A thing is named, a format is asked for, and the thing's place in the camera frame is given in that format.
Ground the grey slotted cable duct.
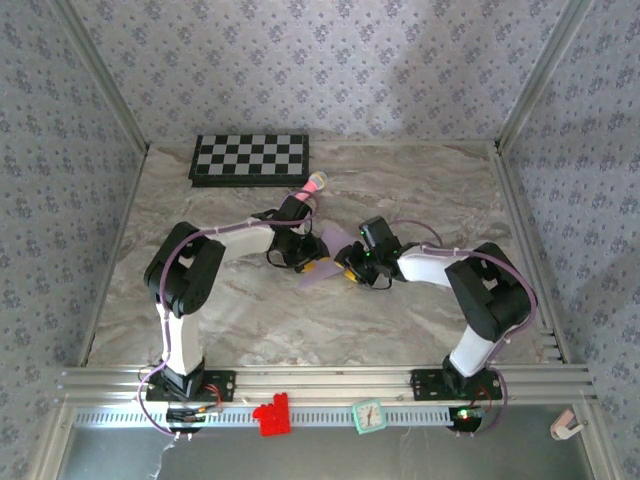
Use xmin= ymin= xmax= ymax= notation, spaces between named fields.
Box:
xmin=73 ymin=405 xmax=481 ymax=429

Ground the beige plastic hook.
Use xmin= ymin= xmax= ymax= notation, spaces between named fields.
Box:
xmin=549 ymin=408 xmax=587 ymax=441

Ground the grey metal base plate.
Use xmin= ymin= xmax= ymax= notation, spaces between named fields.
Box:
xmin=54 ymin=404 xmax=601 ymax=480

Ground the white torn tape strip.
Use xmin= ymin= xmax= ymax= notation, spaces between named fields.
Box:
xmin=148 ymin=439 xmax=177 ymax=480

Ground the red toy brick block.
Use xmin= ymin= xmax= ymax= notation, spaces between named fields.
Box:
xmin=252 ymin=393 xmax=292 ymax=438

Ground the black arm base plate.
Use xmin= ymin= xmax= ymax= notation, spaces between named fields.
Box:
xmin=145 ymin=369 xmax=237 ymax=403
xmin=410 ymin=368 xmax=503 ymax=402

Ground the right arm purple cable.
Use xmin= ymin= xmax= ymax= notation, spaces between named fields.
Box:
xmin=389 ymin=218 xmax=539 ymax=440

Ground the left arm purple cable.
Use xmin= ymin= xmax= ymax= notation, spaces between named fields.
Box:
xmin=137 ymin=188 xmax=321 ymax=440

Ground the aluminium frame post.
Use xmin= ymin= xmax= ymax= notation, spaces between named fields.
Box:
xmin=49 ymin=0 xmax=151 ymax=151
xmin=494 ymin=0 xmax=599 ymax=151

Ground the small electronics board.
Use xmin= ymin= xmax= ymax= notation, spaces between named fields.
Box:
xmin=165 ymin=405 xmax=207 ymax=434
xmin=447 ymin=405 xmax=489 ymax=434

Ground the green toy clock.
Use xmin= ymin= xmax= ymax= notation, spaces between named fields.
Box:
xmin=351 ymin=398 xmax=387 ymax=435

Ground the long aluminium mounting rail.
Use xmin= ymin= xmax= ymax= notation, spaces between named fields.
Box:
xmin=55 ymin=364 xmax=599 ymax=405

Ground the pink toy microphone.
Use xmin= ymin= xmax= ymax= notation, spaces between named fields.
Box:
xmin=297 ymin=170 xmax=329 ymax=201

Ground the light purple paper sheet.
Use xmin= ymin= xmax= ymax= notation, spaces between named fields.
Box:
xmin=298 ymin=227 xmax=354 ymax=289

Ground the black white chessboard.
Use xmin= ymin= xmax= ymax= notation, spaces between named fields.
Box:
xmin=187 ymin=133 xmax=310 ymax=189

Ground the aluminium side rail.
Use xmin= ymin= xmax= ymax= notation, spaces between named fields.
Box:
xmin=77 ymin=144 xmax=151 ymax=366
xmin=492 ymin=142 xmax=571 ymax=364

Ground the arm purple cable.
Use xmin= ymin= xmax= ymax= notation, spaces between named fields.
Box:
xmin=389 ymin=218 xmax=539 ymax=440
xmin=137 ymin=188 xmax=321 ymax=440

